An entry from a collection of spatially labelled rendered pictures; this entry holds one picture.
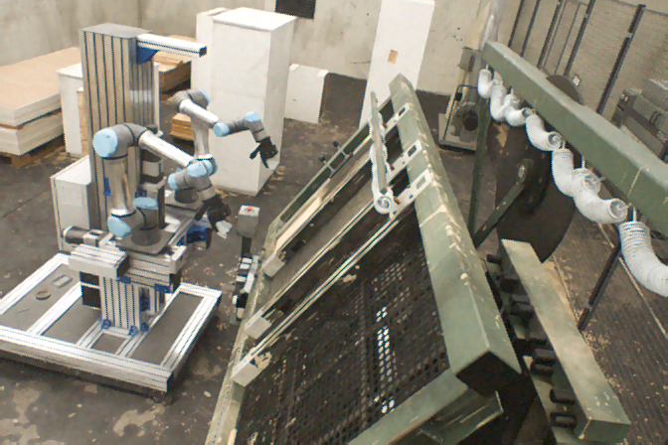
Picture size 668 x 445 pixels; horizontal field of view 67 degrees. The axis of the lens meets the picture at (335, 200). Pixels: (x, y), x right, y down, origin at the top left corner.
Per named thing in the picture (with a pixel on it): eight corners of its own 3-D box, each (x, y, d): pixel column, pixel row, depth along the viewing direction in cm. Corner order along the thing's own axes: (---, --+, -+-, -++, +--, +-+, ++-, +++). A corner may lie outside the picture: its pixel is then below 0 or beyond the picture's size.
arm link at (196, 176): (191, 163, 223) (206, 160, 219) (201, 185, 227) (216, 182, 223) (180, 171, 216) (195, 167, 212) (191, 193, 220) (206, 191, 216)
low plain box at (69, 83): (114, 128, 644) (109, 53, 600) (161, 138, 639) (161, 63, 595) (63, 157, 556) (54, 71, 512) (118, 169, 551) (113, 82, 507)
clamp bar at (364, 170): (273, 268, 287) (239, 244, 280) (422, 116, 242) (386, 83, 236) (270, 279, 278) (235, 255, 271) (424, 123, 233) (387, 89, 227)
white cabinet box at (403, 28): (359, 146, 716) (387, -9, 621) (399, 154, 711) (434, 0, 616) (353, 162, 662) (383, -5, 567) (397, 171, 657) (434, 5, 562)
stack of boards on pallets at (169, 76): (173, 58, 982) (173, 34, 961) (224, 68, 973) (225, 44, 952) (99, 88, 765) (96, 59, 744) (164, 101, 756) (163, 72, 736)
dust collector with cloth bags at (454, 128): (436, 121, 872) (471, -16, 770) (477, 129, 866) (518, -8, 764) (436, 149, 751) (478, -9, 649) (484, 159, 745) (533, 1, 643)
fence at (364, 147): (280, 237, 317) (275, 233, 316) (385, 128, 282) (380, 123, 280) (279, 241, 313) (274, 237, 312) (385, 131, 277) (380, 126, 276)
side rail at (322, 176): (292, 222, 341) (279, 213, 338) (408, 102, 300) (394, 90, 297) (291, 227, 336) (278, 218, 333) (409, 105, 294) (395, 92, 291)
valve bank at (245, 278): (239, 272, 330) (242, 241, 319) (260, 275, 331) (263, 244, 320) (221, 324, 286) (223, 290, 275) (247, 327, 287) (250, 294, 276)
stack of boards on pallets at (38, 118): (76, 89, 745) (72, 45, 715) (143, 103, 736) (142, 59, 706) (-71, 148, 529) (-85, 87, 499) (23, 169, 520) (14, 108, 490)
